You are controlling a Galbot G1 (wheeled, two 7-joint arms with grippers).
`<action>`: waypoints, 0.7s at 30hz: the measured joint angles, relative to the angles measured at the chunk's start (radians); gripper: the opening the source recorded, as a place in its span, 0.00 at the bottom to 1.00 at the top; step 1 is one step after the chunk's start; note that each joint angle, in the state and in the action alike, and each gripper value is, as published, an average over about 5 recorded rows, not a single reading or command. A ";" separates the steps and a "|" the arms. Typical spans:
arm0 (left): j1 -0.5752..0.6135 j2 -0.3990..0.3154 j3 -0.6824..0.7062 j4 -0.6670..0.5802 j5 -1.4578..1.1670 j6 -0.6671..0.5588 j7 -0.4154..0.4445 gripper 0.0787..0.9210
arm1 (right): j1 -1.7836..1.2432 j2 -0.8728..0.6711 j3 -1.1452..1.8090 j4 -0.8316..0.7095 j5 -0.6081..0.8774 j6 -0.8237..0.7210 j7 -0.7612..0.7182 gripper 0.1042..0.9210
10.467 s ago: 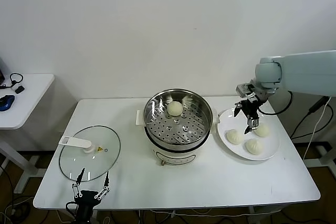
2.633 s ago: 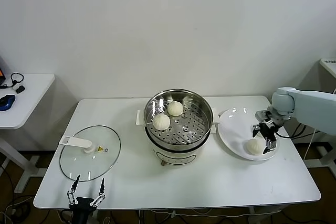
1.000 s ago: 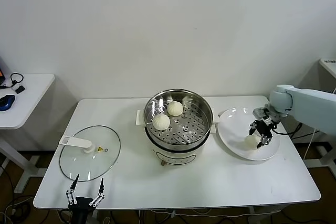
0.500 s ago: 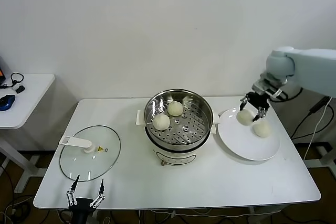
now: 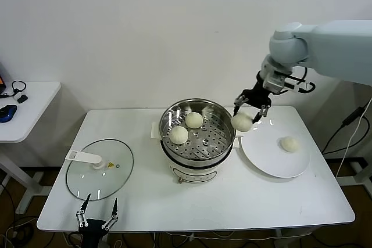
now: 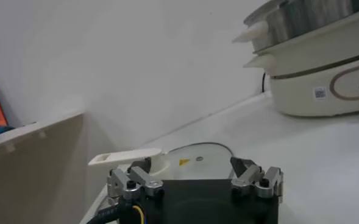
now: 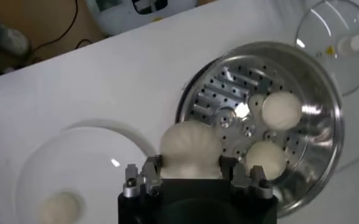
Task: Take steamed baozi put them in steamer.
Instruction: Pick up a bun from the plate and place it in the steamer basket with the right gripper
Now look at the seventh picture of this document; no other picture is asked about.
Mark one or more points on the perforated steel steamer basket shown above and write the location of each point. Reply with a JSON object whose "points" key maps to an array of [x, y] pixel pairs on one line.
{"points": [[319, 91]]}

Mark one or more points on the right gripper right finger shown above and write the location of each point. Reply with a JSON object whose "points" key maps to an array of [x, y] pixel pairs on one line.
{"points": [[249, 182]]}

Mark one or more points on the teal grey floor object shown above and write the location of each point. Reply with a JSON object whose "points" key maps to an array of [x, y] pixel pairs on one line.
{"points": [[8, 38]]}

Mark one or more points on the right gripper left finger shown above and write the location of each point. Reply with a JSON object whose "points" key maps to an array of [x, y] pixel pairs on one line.
{"points": [[142, 182]]}

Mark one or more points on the white steamed baozi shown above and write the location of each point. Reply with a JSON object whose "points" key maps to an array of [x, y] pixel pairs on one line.
{"points": [[191, 146], [266, 158], [60, 210], [281, 111]]}

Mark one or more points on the round white plate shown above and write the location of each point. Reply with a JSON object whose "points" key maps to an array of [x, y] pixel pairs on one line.
{"points": [[90, 170]]}

